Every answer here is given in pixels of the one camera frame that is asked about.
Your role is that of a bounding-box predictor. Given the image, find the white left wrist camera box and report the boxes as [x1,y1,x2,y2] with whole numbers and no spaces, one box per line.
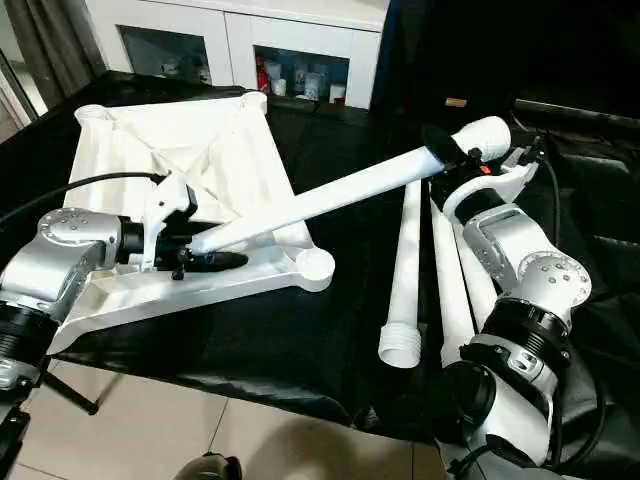
[140,172,201,273]

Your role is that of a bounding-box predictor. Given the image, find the white plastic table leg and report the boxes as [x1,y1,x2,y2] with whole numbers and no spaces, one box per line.
[430,198,477,369]
[455,225,501,326]
[188,116,513,257]
[377,180,427,370]

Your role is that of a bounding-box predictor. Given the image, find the white plastic table top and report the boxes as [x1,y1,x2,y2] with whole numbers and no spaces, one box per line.
[45,90,336,356]

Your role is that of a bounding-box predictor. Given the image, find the grey metal frame leg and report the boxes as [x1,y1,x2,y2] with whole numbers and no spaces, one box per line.
[40,360,101,416]

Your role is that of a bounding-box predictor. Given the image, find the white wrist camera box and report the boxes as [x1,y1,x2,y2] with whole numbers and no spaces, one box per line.
[140,172,201,273]
[440,140,549,223]

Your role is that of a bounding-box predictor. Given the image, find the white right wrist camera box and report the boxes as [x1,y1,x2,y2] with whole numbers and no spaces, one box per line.
[440,140,549,223]

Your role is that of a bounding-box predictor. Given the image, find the dark grey curtain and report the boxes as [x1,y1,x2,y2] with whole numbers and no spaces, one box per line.
[0,0,106,116]

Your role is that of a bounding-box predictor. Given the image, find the black work mat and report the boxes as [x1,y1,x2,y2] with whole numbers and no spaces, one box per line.
[0,70,640,471]

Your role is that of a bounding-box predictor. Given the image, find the dark metal rod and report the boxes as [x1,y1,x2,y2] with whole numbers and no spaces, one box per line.
[512,98,640,129]

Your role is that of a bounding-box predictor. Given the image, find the white glass-door cabinet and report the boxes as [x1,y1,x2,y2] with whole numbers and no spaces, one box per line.
[85,0,388,109]

